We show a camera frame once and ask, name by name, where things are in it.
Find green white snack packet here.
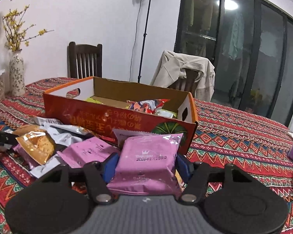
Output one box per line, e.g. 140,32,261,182
85,96,177,118

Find beige jacket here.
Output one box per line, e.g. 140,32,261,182
151,50,215,101

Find yellow flower branches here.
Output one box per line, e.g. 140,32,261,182
2,5,53,52

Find dark wooden chair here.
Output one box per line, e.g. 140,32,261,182
67,42,103,79

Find black framed glass doors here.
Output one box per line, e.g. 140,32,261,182
174,0,293,126

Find orange cracker packet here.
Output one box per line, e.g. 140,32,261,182
13,125,55,165

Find chair with beige jacket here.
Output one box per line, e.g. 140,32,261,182
168,69,201,97

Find purple snack packet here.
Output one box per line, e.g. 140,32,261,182
57,137,120,168
107,133,183,197

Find orange cardboard box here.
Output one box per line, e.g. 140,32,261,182
43,77,198,155

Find floral ceramic vase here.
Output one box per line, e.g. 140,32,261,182
9,50,25,97

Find patterned red tablecloth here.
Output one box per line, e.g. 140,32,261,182
0,77,293,233

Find red orange snack bag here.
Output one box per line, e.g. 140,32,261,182
127,99,170,114

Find silver snack packet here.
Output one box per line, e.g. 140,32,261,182
33,117,94,147

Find studio light on stand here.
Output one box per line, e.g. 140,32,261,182
129,0,152,83

